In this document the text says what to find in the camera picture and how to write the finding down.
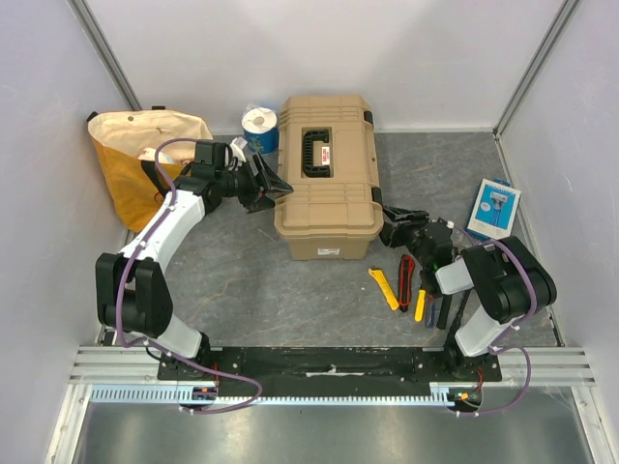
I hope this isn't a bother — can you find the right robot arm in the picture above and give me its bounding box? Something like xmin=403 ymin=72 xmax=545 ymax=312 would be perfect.
xmin=379 ymin=205 xmax=557 ymax=381

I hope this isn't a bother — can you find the slotted cable duct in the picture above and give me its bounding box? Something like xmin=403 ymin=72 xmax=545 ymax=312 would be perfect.
xmin=90 ymin=384 xmax=460 ymax=407

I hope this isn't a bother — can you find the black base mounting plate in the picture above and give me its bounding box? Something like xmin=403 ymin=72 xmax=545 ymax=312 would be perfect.
xmin=157 ymin=345 xmax=503 ymax=393

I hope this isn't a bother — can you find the tan plastic toolbox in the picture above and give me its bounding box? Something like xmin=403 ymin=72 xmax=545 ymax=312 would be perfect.
xmin=275 ymin=95 xmax=384 ymax=261

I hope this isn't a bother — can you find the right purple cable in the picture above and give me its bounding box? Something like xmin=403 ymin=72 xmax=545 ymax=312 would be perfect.
xmin=449 ymin=224 xmax=539 ymax=417

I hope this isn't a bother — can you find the red black utility knife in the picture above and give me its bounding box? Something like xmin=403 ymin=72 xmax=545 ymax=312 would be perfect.
xmin=398 ymin=254 xmax=415 ymax=312

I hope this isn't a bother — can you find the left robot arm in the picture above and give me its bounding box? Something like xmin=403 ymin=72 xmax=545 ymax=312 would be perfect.
xmin=95 ymin=139 xmax=293 ymax=380

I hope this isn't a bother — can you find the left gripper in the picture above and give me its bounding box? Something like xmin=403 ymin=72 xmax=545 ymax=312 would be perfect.
xmin=217 ymin=153 xmax=293 ymax=215

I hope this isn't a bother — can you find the black handle hammer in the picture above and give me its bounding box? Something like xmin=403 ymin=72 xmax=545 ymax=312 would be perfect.
xmin=436 ymin=289 xmax=471 ymax=338

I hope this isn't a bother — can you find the yellow handle screwdriver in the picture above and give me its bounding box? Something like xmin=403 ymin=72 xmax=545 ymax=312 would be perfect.
xmin=414 ymin=288 xmax=427 ymax=323

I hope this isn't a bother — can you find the red blue screwdriver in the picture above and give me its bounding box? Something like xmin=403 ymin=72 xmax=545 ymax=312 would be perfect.
xmin=425 ymin=297 xmax=435 ymax=329

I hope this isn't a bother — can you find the yellow utility knife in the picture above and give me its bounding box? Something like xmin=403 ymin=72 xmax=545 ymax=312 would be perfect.
xmin=368 ymin=268 xmax=399 ymax=311

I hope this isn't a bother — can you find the yellow canvas tote bag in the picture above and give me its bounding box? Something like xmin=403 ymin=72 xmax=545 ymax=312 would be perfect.
xmin=87 ymin=106 xmax=213 ymax=233

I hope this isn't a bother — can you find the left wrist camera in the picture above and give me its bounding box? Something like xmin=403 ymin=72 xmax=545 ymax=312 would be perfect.
xmin=227 ymin=136 xmax=248 ymax=170

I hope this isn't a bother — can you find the blue razor package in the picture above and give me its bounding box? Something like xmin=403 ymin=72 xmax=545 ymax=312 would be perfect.
xmin=465 ymin=179 xmax=521 ymax=241

